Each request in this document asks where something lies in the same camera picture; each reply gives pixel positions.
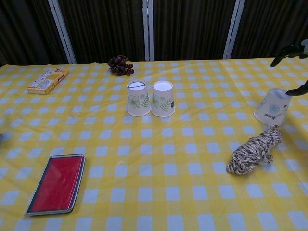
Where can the yellow checkered tablecloth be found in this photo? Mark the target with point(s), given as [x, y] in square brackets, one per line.
[154, 168]

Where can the paper cup with fern print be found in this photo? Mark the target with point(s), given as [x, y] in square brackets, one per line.
[163, 101]

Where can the paper cup with blue flower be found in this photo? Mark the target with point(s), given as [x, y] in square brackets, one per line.
[272, 108]

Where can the paper cup with black line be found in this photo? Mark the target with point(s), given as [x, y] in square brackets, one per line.
[138, 101]

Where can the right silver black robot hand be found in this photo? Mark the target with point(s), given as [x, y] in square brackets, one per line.
[287, 51]

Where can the red stamp pad case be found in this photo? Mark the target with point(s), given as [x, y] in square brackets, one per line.
[56, 184]

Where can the dark red grape bunch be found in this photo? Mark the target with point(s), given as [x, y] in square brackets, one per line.
[119, 66]

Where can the yellow snack box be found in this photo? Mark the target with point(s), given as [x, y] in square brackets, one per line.
[47, 81]

